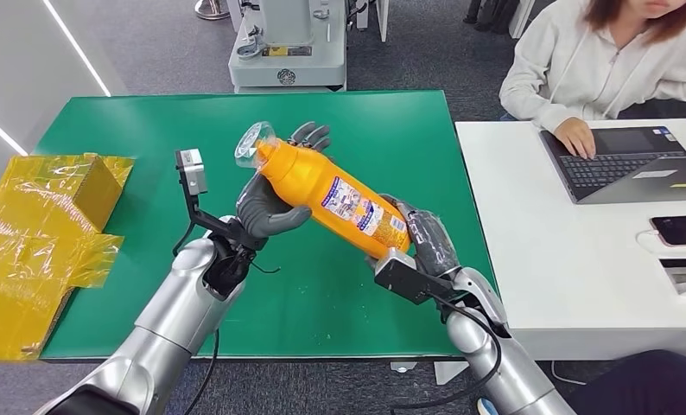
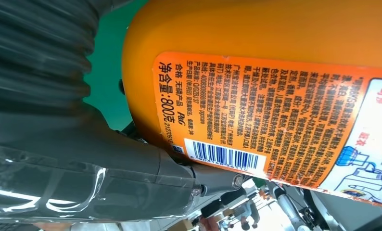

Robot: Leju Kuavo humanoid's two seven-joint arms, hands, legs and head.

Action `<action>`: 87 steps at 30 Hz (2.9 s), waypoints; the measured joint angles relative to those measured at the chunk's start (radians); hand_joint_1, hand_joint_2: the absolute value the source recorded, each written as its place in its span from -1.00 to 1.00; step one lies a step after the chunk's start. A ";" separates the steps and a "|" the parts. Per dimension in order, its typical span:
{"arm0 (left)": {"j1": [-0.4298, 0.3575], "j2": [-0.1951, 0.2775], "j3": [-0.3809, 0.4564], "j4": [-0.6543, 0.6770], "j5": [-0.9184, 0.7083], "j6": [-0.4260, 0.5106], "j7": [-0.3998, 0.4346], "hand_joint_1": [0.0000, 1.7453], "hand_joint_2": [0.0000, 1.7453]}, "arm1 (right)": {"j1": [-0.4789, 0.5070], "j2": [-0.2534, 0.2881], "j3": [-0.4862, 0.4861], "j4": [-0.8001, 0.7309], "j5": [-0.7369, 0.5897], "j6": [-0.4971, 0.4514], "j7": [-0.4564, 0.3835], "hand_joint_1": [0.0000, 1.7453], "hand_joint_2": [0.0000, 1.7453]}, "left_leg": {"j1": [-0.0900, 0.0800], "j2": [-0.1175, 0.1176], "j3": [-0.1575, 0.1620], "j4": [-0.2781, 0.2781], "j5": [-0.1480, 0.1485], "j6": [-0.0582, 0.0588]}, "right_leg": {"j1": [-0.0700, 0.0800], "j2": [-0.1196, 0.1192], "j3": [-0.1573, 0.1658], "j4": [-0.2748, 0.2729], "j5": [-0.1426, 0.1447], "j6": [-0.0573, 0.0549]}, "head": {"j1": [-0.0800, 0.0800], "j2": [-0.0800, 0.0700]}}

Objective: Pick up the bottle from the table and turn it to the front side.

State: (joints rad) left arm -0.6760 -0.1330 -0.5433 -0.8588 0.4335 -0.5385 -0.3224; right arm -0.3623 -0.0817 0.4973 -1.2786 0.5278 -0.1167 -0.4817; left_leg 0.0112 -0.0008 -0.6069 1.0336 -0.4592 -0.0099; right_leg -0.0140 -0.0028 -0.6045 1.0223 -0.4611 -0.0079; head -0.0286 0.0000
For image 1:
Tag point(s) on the orange plastic bottle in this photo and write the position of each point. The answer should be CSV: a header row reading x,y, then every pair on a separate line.
x,y
326,197

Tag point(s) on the white machine base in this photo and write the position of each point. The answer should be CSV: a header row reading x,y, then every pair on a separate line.
x,y
297,57

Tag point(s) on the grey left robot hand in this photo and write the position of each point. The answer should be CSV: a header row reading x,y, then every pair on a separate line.
x,y
263,215

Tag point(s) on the black smartphone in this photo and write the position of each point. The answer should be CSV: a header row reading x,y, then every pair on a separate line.
x,y
683,230

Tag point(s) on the person's hand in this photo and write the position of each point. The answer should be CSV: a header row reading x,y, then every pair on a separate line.
x,y
575,140

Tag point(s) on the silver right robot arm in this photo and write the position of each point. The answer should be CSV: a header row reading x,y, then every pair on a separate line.
x,y
509,372

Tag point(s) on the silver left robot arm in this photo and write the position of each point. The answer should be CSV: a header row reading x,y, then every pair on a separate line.
x,y
171,321

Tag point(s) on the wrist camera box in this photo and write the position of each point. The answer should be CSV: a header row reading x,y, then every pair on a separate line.
x,y
403,278
192,172

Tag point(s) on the white table bracket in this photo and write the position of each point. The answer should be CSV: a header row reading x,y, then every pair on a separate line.
x,y
402,366

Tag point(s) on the dark chair seat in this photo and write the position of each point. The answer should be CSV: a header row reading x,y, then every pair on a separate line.
x,y
646,384

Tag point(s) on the chrome stand base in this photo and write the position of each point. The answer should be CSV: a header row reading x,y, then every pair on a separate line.
x,y
212,8

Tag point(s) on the dark grey laptop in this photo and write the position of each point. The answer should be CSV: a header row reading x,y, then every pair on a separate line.
x,y
606,169

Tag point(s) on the white furniture panel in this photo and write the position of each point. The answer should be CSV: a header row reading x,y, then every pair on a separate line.
x,y
382,17

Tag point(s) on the person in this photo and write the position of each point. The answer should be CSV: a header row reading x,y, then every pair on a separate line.
x,y
572,63

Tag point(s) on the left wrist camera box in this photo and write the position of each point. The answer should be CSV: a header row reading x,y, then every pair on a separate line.
x,y
192,172

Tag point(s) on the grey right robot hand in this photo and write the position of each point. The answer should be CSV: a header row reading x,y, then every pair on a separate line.
x,y
431,243

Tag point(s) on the white desk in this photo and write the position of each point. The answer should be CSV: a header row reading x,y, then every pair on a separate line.
x,y
566,258

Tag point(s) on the yellow taped cardboard box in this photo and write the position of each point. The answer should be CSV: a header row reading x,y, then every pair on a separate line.
x,y
39,240

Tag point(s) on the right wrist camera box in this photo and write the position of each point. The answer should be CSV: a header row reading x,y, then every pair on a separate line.
x,y
403,278

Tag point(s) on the green table mat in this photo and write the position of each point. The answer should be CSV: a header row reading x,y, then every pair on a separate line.
x,y
371,126

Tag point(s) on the black chair legs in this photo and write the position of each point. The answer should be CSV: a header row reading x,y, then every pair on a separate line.
x,y
489,14

